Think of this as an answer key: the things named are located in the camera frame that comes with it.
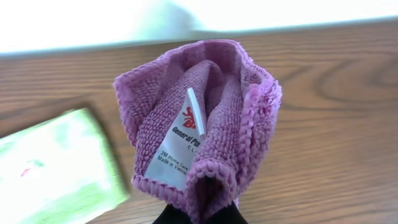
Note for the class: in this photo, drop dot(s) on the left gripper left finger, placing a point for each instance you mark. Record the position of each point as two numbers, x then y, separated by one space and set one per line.
172 215

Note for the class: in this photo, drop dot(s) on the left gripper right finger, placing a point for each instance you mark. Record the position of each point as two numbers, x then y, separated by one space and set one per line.
227 215

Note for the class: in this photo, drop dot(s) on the large pink cloth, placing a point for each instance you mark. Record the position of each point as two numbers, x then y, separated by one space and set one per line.
200 118

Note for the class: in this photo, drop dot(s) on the folded green cloth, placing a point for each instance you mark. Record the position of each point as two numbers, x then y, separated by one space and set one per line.
62 170

